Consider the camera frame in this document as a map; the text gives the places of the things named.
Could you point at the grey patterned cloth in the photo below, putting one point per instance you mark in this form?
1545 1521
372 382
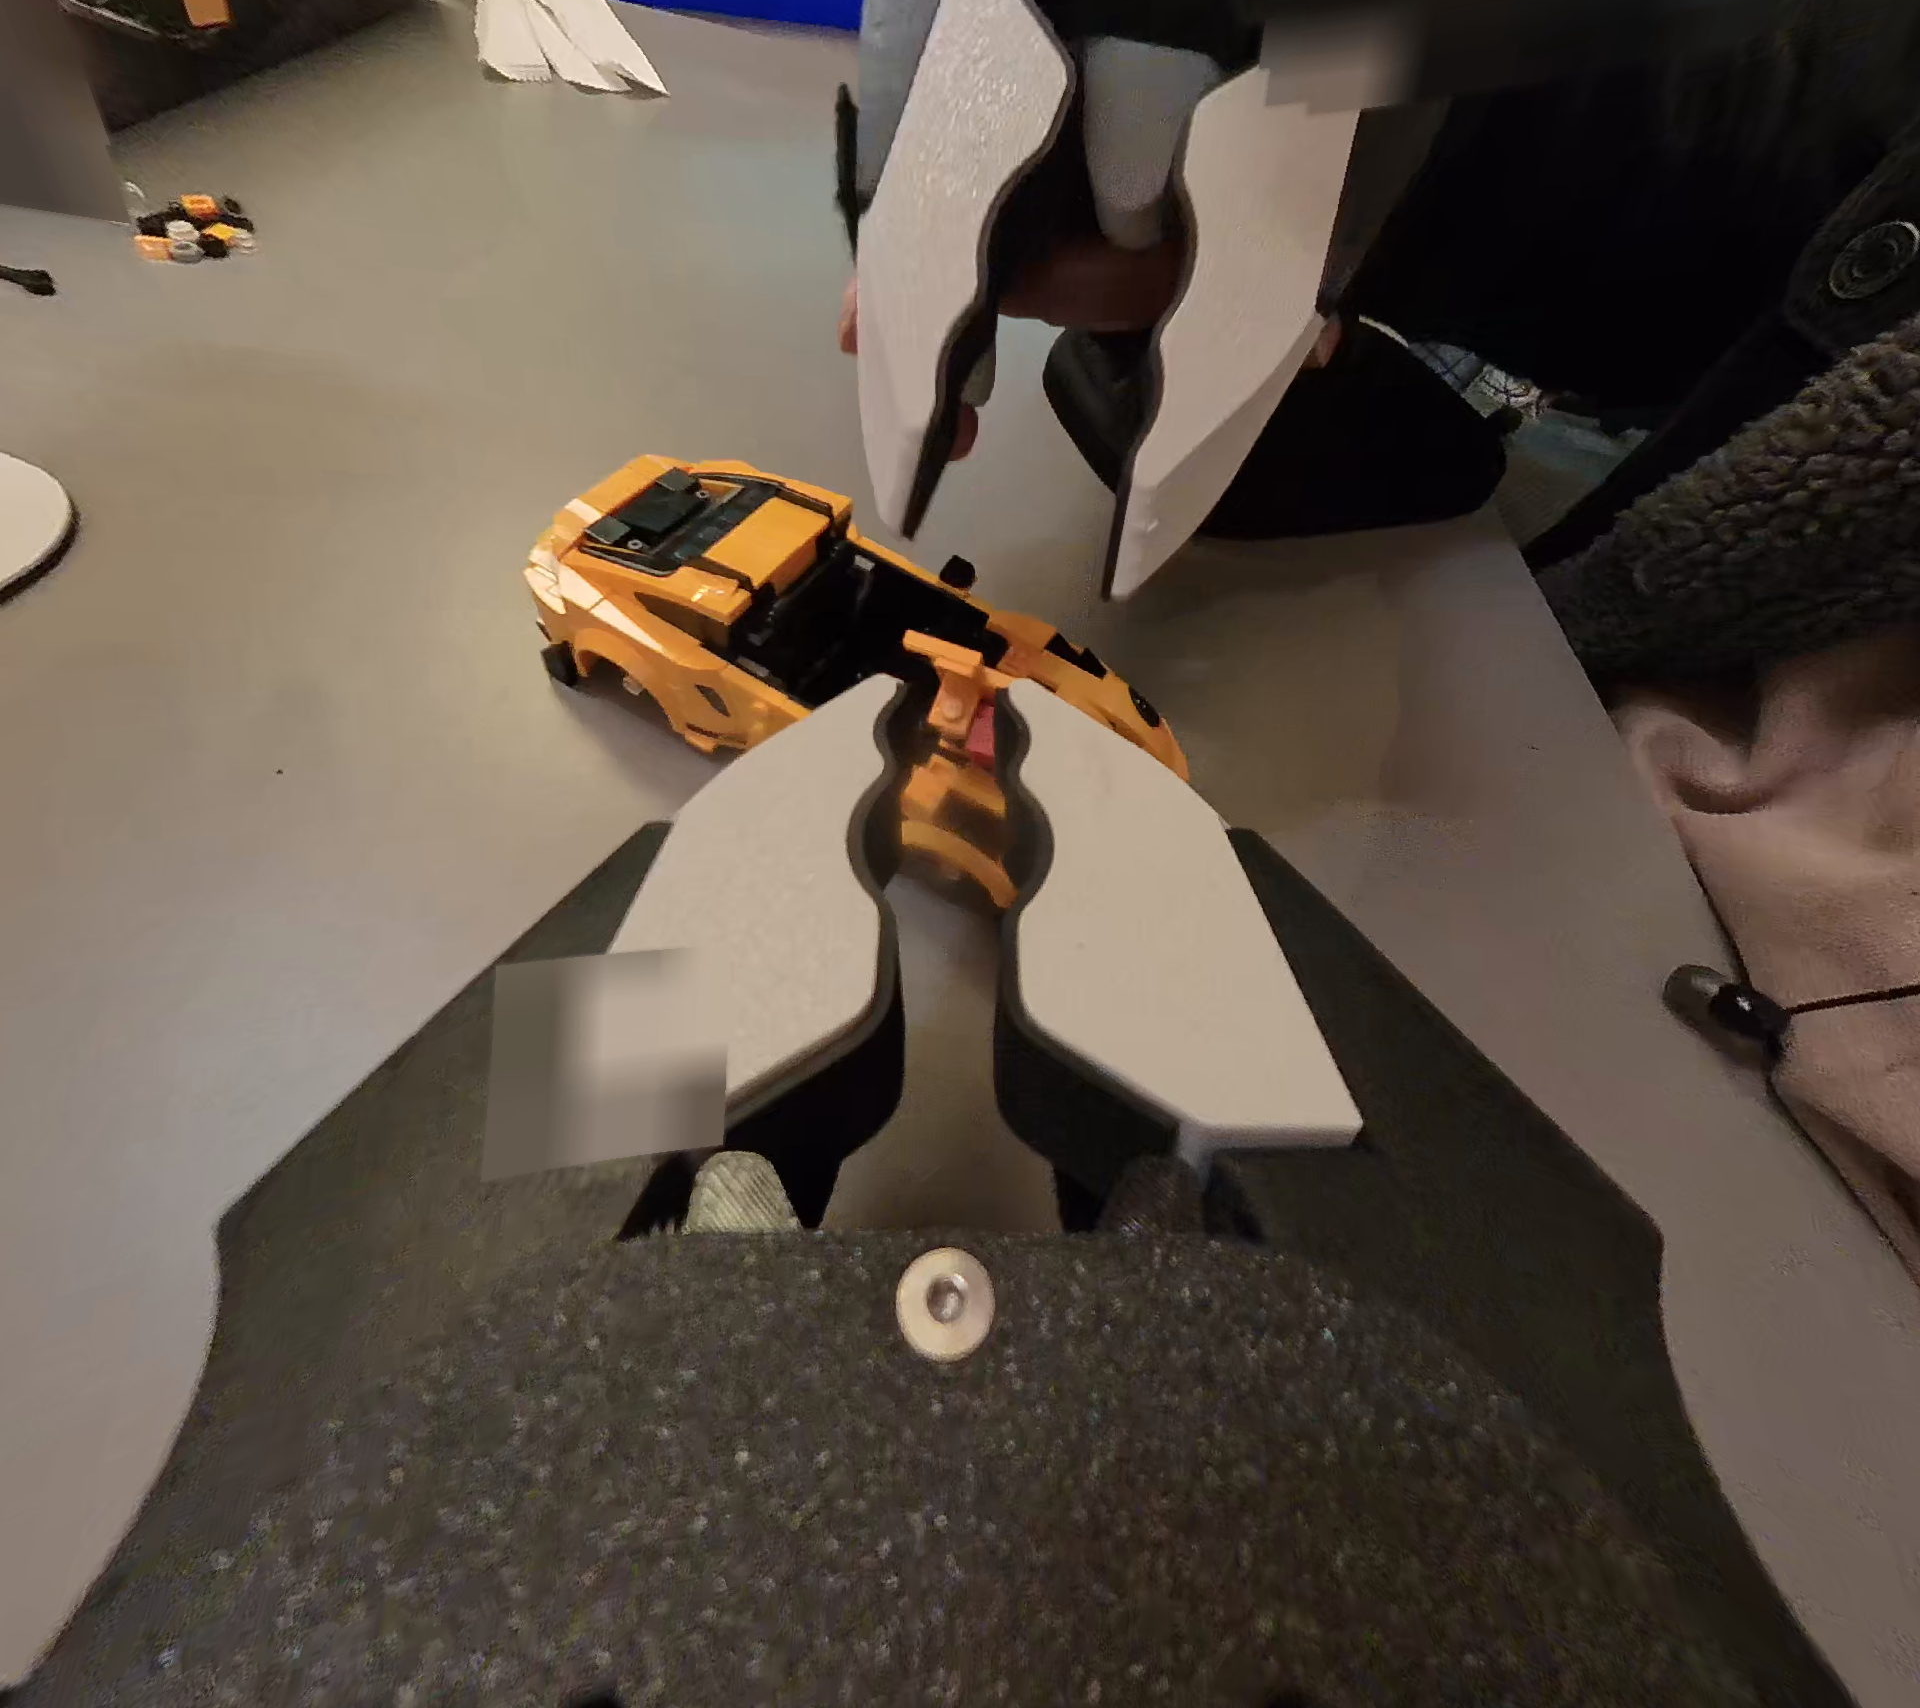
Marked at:
1484 382

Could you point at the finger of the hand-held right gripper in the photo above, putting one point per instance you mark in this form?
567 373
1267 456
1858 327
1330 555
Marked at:
1262 284
945 208

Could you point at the black lego wrench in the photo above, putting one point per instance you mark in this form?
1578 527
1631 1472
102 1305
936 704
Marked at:
26 277

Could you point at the person's right hand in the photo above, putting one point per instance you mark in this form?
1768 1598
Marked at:
1095 284

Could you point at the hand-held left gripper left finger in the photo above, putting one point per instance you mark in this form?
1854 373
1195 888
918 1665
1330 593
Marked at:
763 897

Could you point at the clear bag of lego pieces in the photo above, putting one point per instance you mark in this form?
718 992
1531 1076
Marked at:
197 229

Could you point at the person's right forearm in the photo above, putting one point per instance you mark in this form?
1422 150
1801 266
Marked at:
1573 208

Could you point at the yellow lego car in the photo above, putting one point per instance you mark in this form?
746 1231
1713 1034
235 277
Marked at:
673 600

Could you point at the beige sweatshirt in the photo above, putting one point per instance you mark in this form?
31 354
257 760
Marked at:
1801 839

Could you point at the orange plate with red brick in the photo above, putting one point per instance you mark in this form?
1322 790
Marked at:
968 724

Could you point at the white rounded board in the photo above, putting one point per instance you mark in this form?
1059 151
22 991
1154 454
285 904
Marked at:
28 524

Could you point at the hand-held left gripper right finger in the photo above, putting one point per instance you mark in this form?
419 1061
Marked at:
1168 974

